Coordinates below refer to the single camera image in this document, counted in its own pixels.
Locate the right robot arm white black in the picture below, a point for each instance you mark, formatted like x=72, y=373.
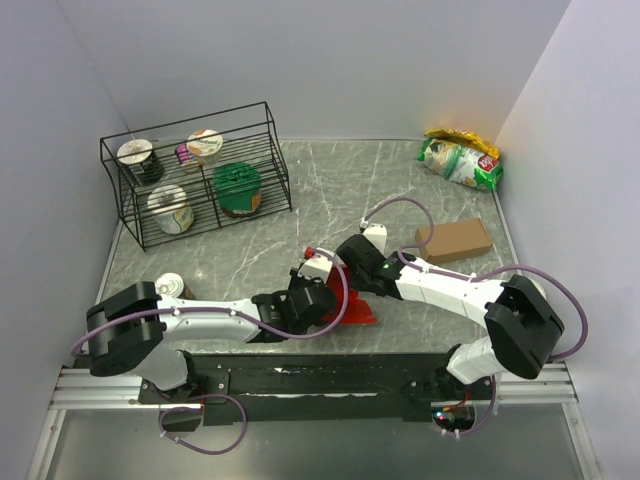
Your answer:
x=522, y=328

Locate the metal tin can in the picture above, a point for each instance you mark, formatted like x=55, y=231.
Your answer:
x=173, y=285

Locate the brown cardboard box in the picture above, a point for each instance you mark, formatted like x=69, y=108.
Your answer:
x=456, y=241

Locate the yellow chips bag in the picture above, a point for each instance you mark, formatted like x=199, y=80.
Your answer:
x=465, y=137

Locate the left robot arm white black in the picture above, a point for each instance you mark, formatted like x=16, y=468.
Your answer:
x=131, y=331

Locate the red paper box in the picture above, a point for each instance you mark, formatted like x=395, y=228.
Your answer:
x=358, y=311

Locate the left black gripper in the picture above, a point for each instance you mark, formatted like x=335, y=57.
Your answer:
x=294, y=278

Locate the green chips bag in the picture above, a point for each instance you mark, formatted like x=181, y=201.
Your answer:
x=461, y=164

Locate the black wire rack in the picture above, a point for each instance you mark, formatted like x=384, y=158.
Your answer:
x=250, y=136

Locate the white yogurt cup orange label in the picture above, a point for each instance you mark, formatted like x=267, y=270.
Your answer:
x=205, y=145

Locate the green lidded jar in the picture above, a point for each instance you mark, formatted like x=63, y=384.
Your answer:
x=238, y=188

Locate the foil lid dark cup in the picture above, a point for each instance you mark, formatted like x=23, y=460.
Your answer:
x=139, y=159

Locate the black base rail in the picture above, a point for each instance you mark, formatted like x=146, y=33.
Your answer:
x=297, y=387

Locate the white cup lower shelf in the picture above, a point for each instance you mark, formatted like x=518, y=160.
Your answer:
x=171, y=209

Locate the small purple white cup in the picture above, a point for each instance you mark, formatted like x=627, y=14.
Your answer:
x=183, y=154

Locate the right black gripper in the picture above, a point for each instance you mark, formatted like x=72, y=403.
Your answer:
x=357, y=284

